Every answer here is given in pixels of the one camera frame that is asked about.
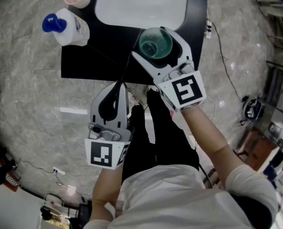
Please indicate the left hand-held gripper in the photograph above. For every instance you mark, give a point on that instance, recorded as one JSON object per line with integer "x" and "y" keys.
{"x": 101, "y": 151}

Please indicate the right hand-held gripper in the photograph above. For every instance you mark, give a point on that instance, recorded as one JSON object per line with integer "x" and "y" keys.
{"x": 186, "y": 89}

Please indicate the green plastic cup item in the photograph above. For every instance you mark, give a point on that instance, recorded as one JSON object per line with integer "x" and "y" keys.
{"x": 155, "y": 42}

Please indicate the person's right forearm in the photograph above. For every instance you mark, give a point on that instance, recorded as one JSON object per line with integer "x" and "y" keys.
{"x": 205, "y": 135}

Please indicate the person's left forearm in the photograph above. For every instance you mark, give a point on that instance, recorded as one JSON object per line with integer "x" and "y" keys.
{"x": 105, "y": 192}

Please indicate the black sink counter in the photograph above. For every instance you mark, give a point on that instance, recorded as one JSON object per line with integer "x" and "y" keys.
{"x": 96, "y": 56}

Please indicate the white sink basin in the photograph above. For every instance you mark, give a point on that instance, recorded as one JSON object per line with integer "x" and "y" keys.
{"x": 141, "y": 6}

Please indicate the person's left shoe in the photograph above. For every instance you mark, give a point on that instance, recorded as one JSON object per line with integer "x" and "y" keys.
{"x": 133, "y": 96}

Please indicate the person's shoe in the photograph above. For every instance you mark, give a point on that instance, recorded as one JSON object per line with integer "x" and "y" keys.
{"x": 150, "y": 89}
{"x": 133, "y": 96}

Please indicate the person's right shoe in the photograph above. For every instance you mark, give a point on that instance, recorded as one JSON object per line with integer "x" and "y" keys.
{"x": 150, "y": 89}

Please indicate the white power strip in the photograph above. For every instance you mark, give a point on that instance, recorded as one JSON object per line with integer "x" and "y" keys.
{"x": 208, "y": 28}
{"x": 59, "y": 170}

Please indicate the person's legs in black trousers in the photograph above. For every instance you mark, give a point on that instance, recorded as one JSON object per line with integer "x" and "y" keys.
{"x": 165, "y": 137}

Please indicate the white bottle with blue cap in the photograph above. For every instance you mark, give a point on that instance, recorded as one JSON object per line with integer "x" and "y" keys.
{"x": 70, "y": 30}

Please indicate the black device on floor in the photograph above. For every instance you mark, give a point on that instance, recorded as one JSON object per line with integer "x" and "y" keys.
{"x": 253, "y": 110}

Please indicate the person's white shirt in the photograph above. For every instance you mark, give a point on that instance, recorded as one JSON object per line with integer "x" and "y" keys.
{"x": 179, "y": 199}

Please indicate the wooden furniture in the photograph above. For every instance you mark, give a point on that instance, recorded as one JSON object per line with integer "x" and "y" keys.
{"x": 255, "y": 147}

